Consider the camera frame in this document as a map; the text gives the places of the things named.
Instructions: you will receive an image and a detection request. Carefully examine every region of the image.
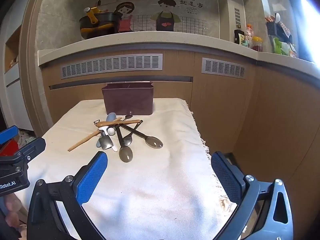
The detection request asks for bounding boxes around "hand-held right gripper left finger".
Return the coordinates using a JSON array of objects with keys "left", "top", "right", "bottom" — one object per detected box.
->
[{"left": 27, "top": 151, "right": 108, "bottom": 240}]

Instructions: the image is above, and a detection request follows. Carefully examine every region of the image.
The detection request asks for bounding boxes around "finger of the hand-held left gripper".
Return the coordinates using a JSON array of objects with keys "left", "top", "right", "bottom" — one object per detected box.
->
[
  {"left": 0, "top": 126, "right": 19, "bottom": 145},
  {"left": 0, "top": 137, "right": 47, "bottom": 178}
]

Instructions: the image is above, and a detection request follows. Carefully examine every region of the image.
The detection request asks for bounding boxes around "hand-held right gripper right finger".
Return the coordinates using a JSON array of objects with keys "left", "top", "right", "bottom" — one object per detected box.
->
[{"left": 211, "top": 151, "right": 293, "bottom": 240}]

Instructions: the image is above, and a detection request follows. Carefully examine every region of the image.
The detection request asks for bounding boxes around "wooden chopstick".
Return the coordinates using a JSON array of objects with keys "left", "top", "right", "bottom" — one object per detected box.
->
[
  {"left": 96, "top": 119, "right": 142, "bottom": 128},
  {"left": 67, "top": 117, "right": 123, "bottom": 152}
]

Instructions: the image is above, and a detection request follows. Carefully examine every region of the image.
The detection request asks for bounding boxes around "wide metal spoon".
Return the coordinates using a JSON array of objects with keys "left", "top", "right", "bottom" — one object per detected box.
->
[{"left": 99, "top": 135, "right": 113, "bottom": 150}]

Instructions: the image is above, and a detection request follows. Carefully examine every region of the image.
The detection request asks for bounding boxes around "large white spoon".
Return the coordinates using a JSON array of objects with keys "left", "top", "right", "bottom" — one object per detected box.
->
[{"left": 99, "top": 126, "right": 118, "bottom": 152}]

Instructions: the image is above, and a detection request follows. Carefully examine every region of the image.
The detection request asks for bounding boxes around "metal spoon with black handle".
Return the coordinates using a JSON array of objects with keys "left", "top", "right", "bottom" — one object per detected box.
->
[{"left": 123, "top": 120, "right": 144, "bottom": 147}]

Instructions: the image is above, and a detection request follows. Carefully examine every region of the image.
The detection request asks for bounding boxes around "blue-grey spoon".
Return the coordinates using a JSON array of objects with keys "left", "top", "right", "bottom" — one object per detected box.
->
[{"left": 96, "top": 112, "right": 117, "bottom": 148}]

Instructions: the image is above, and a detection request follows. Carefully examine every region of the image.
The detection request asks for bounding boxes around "maroon plastic utensil holder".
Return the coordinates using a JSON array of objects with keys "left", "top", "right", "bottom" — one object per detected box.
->
[{"left": 101, "top": 81, "right": 154, "bottom": 115}]

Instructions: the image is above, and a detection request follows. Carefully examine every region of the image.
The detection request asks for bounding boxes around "person's left hand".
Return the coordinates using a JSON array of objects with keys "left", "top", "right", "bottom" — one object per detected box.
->
[{"left": 0, "top": 195, "right": 27, "bottom": 231}]

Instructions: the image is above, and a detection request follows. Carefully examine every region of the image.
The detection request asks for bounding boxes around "red doormat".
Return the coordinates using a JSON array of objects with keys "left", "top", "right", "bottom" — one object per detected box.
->
[{"left": 0, "top": 140, "right": 19, "bottom": 157}]

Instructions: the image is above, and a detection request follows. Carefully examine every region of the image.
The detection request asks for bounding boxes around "white storage cabinet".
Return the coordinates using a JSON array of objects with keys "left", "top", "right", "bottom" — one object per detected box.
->
[{"left": 0, "top": 22, "right": 35, "bottom": 133}]

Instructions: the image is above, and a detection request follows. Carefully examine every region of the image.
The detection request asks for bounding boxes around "cream tablecloth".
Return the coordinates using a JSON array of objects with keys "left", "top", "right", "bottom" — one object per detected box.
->
[{"left": 26, "top": 97, "right": 240, "bottom": 240}]

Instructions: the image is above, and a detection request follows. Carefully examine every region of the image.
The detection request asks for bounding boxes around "wooden cabinet front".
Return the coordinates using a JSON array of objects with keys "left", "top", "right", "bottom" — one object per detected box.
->
[{"left": 40, "top": 49, "right": 320, "bottom": 205}]

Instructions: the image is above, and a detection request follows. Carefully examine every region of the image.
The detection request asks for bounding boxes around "short grey vent grille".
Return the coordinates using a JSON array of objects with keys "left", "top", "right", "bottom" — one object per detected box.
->
[{"left": 201, "top": 57, "right": 246, "bottom": 80}]

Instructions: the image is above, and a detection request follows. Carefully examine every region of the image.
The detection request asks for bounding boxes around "long grey vent grille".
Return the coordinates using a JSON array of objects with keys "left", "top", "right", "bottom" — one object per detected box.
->
[{"left": 61, "top": 53, "right": 163, "bottom": 80}]

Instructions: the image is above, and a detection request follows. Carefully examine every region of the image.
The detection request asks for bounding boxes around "red jar with yellow lid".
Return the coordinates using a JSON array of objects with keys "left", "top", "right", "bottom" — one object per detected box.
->
[{"left": 251, "top": 36, "right": 263, "bottom": 52}]

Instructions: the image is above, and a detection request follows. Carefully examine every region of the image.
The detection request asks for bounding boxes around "dark sauce bottle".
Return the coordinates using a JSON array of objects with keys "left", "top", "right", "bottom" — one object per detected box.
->
[{"left": 234, "top": 29, "right": 245, "bottom": 46}]

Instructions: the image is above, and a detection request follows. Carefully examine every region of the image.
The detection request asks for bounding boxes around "green packet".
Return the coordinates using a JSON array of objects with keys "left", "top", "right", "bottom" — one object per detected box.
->
[{"left": 272, "top": 37, "right": 293, "bottom": 55}]

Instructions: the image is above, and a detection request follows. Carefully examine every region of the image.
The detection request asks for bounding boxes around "clear bottle with orange cap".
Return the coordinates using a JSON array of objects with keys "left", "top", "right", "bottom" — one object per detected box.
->
[{"left": 244, "top": 24, "right": 253, "bottom": 48}]

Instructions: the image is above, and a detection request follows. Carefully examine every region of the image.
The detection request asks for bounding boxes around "beige stone countertop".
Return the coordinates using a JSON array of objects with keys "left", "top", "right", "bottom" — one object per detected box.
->
[{"left": 37, "top": 31, "right": 320, "bottom": 85}]

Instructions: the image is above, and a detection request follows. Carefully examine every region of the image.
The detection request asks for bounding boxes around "white slotted vent strip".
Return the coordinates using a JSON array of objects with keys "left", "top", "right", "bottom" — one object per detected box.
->
[{"left": 234, "top": 7, "right": 241, "bottom": 29}]

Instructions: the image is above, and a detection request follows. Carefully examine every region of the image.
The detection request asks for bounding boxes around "bright window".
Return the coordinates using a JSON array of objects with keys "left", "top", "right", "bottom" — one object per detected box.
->
[{"left": 296, "top": 0, "right": 320, "bottom": 64}]

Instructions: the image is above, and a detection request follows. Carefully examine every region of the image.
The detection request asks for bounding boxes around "taupe door frame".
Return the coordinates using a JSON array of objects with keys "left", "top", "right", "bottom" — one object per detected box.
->
[{"left": 19, "top": 0, "right": 55, "bottom": 135}]

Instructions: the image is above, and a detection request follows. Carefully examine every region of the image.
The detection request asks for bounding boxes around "black wok with yellow handle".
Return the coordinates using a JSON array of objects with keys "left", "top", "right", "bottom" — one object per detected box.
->
[{"left": 79, "top": 6, "right": 120, "bottom": 40}]

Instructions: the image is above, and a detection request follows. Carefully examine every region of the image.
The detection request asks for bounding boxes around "dark blue wall caddy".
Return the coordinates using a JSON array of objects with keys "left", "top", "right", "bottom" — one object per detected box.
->
[{"left": 266, "top": 21, "right": 278, "bottom": 36}]

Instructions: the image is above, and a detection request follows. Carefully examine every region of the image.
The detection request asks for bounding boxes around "cartoon couple wall sticker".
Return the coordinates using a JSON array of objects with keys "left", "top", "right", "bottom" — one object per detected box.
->
[{"left": 95, "top": 0, "right": 220, "bottom": 39}]

